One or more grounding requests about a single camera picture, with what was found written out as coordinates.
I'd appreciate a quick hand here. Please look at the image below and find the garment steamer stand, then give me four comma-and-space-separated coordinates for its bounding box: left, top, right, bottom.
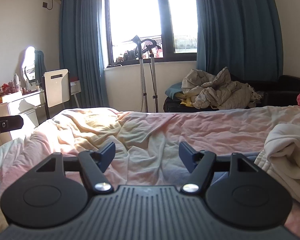
131, 35, 162, 113

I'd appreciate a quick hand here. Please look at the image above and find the crumpled beige quilt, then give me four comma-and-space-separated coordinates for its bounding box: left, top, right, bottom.
181, 67, 262, 110

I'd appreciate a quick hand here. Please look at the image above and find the dark framed window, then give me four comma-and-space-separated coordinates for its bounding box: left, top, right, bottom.
105, 0, 198, 66

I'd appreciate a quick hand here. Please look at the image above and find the teal pillow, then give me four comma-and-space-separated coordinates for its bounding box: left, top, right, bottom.
165, 82, 184, 101

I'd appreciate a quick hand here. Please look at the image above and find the yellow plush toy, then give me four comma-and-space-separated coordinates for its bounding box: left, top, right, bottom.
175, 92, 193, 107

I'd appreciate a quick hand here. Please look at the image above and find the wavy vanity mirror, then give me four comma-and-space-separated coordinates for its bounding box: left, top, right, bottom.
20, 46, 46, 85

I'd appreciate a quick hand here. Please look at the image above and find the black sofa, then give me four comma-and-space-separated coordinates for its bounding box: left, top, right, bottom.
163, 75, 300, 113

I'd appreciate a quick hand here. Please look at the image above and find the cream white zip sweatshirt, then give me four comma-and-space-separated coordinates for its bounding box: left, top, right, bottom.
254, 124, 300, 202

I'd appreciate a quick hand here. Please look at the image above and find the right teal curtain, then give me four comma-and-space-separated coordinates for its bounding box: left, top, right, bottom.
196, 0, 283, 81

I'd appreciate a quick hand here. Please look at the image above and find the cosmetics clutter on dresser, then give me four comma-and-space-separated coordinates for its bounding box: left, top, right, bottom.
0, 74, 43, 104

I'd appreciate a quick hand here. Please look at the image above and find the left teal curtain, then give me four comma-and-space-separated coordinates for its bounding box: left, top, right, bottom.
59, 0, 109, 107

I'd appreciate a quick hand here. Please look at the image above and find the teal curtain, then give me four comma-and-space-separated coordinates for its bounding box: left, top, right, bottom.
59, 0, 109, 107
196, 0, 283, 81

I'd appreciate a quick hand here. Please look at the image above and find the pastel pink yellow bedsheet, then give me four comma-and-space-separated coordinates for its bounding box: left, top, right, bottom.
0, 106, 300, 233

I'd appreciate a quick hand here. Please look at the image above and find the white drawer dresser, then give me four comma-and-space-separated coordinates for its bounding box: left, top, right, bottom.
0, 92, 45, 144

